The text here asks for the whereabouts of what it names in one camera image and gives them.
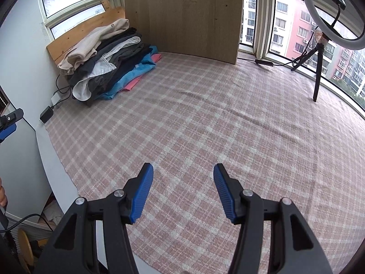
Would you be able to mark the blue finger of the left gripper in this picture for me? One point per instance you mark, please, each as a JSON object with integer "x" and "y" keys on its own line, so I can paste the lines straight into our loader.
{"x": 8, "y": 123}

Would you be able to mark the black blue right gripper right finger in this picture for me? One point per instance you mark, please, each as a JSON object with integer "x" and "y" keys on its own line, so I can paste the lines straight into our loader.
{"x": 293, "y": 245}

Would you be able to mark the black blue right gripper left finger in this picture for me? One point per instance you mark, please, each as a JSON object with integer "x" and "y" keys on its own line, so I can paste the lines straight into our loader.
{"x": 72, "y": 246}

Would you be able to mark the person hand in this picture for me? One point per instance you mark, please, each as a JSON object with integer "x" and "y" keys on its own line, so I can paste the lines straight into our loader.
{"x": 3, "y": 197}

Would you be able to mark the black power adapter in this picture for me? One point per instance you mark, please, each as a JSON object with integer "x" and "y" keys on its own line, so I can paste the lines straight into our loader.
{"x": 46, "y": 114}

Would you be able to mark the wooden round stool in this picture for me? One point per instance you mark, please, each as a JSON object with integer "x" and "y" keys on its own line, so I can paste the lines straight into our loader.
{"x": 26, "y": 251}

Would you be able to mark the white power strip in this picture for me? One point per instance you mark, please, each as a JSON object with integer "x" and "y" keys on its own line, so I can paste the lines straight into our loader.
{"x": 56, "y": 99}

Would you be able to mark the beige folded garment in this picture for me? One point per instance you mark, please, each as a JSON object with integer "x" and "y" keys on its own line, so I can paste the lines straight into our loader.
{"x": 86, "y": 48}

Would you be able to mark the pink plaid table cloth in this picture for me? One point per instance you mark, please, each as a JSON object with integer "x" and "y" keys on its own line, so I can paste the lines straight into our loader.
{"x": 187, "y": 115}

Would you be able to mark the grey white folded garment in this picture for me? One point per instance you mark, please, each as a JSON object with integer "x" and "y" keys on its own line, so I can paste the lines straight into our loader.
{"x": 98, "y": 71}

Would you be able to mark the black folded garment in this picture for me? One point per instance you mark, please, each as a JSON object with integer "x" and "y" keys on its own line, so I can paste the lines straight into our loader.
{"x": 125, "y": 67}

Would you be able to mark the small pine wood board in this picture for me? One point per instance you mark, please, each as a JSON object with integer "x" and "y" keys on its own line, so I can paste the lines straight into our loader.
{"x": 58, "y": 47}

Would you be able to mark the blue folded garment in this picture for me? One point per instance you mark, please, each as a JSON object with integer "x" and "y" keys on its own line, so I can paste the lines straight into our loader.
{"x": 126, "y": 78}

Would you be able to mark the pink folded garment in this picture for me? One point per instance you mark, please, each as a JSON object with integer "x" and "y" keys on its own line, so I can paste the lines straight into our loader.
{"x": 134, "y": 82}

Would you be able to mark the large wooden board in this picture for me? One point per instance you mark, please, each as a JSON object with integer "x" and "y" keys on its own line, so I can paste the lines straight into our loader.
{"x": 205, "y": 28}

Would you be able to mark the black inline cable switch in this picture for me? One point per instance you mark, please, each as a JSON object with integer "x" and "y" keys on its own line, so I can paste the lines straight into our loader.
{"x": 263, "y": 62}

